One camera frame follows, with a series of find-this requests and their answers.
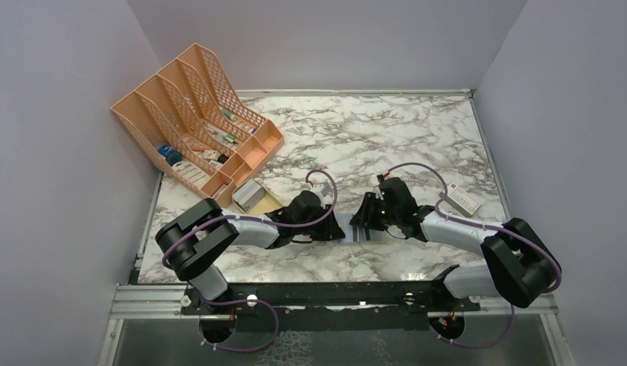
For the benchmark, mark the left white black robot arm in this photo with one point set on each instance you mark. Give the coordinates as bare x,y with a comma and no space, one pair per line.
194,240

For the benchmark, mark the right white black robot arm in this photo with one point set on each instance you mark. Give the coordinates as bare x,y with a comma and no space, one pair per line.
517,266

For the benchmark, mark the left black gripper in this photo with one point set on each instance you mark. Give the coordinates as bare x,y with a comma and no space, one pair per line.
330,230

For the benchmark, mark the white card box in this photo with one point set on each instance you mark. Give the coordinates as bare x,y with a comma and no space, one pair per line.
458,198

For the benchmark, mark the blue tape roll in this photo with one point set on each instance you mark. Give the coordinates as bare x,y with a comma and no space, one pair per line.
171,155

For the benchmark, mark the green marker pen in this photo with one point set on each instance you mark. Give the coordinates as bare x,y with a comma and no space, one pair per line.
229,115

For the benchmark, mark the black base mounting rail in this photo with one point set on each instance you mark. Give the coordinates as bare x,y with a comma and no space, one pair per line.
325,306

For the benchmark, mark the stack of silver cards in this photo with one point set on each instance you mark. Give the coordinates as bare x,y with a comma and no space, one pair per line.
248,195

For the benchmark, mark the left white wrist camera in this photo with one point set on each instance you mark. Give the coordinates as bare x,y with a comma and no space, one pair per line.
324,191

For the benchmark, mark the aluminium frame profile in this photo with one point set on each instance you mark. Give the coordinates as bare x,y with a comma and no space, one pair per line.
155,301

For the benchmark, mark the beige oval tray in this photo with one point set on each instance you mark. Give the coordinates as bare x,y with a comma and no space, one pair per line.
268,204

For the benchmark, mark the orange plastic desk organizer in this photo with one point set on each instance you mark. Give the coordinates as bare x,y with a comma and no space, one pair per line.
180,105

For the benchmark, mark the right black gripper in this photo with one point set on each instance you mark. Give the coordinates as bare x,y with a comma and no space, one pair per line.
364,213

